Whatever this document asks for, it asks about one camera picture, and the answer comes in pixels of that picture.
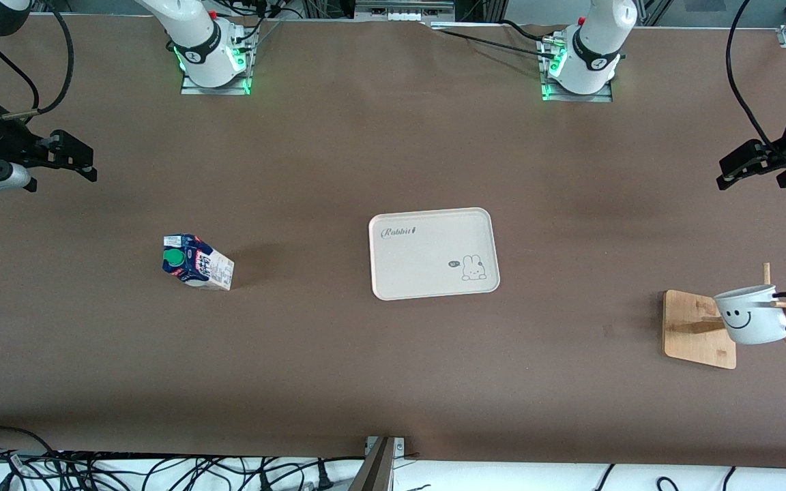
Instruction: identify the white smiley mug black handle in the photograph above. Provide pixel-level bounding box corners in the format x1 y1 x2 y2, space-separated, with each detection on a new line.
712 284 786 345

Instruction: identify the blue milk carton green cap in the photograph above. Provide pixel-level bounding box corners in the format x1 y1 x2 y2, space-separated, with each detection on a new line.
162 234 235 292

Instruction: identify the wooden mug rack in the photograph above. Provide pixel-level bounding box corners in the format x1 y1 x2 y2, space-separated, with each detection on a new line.
663 263 786 370

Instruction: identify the beige rabbit print tray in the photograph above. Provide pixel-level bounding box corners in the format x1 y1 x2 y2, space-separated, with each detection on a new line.
368 207 501 301

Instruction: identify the grey electronics box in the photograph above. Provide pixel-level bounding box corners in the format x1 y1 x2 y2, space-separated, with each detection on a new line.
354 0 456 23

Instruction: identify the dark metal beam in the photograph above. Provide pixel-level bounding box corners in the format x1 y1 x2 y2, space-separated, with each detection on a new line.
347 436 395 491

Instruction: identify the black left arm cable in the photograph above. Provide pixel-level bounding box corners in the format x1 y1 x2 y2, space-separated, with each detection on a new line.
725 0 786 154

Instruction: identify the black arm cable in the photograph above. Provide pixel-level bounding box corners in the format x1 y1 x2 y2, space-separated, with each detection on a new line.
725 0 786 154
0 7 76 117

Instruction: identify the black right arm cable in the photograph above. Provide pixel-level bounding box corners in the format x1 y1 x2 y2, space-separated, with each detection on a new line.
0 7 76 117

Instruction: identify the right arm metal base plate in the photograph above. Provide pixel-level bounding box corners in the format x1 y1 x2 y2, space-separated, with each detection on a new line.
180 46 254 96

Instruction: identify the black table cable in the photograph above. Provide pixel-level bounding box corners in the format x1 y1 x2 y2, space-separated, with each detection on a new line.
431 26 559 61
499 19 557 43

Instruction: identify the small metal bracket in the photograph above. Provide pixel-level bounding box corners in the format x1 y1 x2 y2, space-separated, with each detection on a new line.
364 436 407 456

